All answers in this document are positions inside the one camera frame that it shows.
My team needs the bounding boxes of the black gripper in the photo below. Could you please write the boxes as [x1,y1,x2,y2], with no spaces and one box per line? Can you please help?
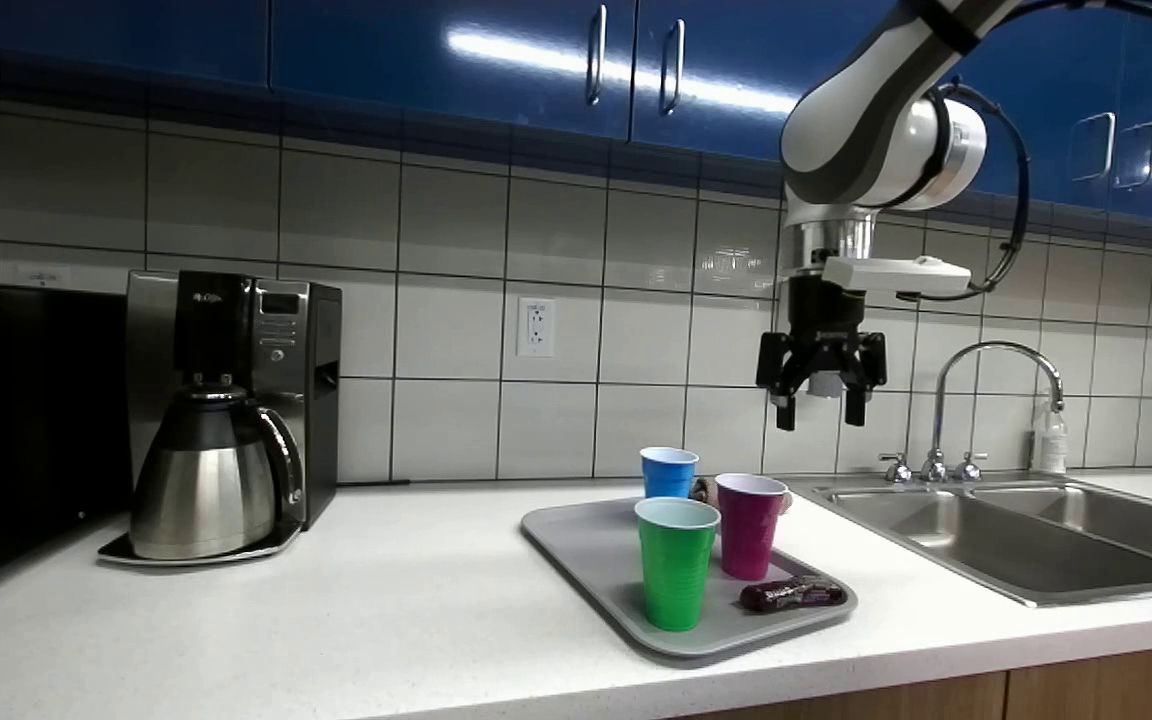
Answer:
[755,277,890,433]

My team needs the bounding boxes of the magenta plastic cup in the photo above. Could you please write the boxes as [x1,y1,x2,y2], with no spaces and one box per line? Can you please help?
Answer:
[715,471,787,581]

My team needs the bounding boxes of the blue plastic cup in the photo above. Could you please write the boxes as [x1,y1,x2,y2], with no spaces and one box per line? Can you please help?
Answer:
[640,450,702,496]

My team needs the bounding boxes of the green plastic cup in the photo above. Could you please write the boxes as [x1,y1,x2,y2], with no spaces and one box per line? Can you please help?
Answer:
[637,496,719,633]

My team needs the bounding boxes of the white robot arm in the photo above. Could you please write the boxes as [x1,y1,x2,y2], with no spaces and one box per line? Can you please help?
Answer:
[755,0,1152,433]

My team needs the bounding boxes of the grey plastic tray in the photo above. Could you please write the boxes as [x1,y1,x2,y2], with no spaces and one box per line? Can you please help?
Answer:
[522,500,855,664]

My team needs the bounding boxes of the chrome kitchen faucet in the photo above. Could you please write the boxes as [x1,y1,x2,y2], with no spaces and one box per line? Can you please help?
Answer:
[879,340,1068,486]

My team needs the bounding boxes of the dark candy bar wrapper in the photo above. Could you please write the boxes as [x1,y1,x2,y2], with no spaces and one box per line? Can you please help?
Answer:
[737,581,849,616]

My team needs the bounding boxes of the clear soap bottle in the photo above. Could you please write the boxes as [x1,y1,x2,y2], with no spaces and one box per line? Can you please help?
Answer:
[1027,408,1068,477]

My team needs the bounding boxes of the stainless steel sink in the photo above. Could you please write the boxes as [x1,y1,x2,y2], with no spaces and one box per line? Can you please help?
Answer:
[812,479,1152,610]

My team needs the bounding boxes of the blue upper cabinets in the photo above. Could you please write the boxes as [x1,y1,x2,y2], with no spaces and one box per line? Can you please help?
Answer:
[0,0,1152,225]

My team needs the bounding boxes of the wooden base cabinet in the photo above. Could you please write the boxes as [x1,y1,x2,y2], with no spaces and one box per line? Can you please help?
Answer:
[693,653,1152,720]

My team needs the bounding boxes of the steel coffee maker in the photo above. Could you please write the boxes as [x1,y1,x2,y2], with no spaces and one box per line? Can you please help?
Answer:
[100,273,345,570]

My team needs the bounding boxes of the black microwave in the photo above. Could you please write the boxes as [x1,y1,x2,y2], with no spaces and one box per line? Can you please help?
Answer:
[0,285,132,570]

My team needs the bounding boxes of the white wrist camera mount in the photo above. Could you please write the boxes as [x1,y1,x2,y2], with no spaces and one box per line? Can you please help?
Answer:
[822,257,973,296]

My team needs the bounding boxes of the white wall outlet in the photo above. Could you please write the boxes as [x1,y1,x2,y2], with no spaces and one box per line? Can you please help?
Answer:
[515,296,555,357]

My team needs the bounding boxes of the black power cable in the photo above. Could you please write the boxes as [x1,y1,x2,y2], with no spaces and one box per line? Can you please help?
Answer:
[893,78,1036,303]

